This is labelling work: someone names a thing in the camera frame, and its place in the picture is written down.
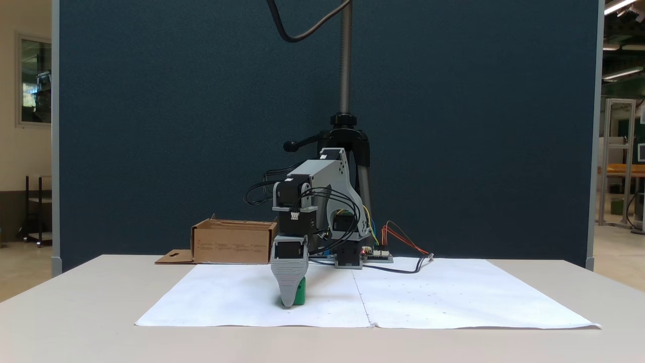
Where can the ceiling strip light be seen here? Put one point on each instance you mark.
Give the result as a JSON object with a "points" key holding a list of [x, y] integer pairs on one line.
{"points": [[622, 73], [619, 6]]}

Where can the green dice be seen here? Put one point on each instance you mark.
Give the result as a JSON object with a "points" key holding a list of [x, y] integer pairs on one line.
{"points": [[301, 292]]}

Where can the black shelf cart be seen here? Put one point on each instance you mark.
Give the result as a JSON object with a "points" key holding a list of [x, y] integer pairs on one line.
{"points": [[39, 212]]}

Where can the brown cardboard box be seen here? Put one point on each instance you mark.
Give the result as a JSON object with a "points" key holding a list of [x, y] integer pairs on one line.
{"points": [[232, 246]]}

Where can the wall window frame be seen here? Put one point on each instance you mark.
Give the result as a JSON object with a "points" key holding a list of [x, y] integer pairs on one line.
{"points": [[35, 80]]}

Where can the circuit board with blue terminals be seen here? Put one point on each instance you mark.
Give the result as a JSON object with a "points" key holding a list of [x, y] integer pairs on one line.
{"points": [[322, 256]]}

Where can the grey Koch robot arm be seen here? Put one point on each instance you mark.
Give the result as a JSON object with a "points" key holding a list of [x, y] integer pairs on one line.
{"points": [[327, 176]]}

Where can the dark blue partition panel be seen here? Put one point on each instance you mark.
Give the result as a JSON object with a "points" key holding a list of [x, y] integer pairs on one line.
{"points": [[151, 126]]}

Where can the orange workbench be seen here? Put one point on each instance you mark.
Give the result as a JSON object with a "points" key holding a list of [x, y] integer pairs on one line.
{"points": [[625, 170]]}

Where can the grey metal frame rack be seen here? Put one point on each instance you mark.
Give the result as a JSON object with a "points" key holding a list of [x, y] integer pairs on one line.
{"points": [[607, 161]]}

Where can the black and grey tripod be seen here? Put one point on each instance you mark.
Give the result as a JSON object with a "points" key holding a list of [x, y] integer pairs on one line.
{"points": [[345, 75]]}

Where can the small circuit board with red LED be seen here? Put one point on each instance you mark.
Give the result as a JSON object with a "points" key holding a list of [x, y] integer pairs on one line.
{"points": [[378, 255]]}

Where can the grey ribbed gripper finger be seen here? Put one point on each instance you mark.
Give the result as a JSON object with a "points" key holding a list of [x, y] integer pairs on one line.
{"points": [[289, 282]]}

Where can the white paper sheet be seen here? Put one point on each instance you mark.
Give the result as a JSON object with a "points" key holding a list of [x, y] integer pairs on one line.
{"points": [[227, 302], [453, 297]]}

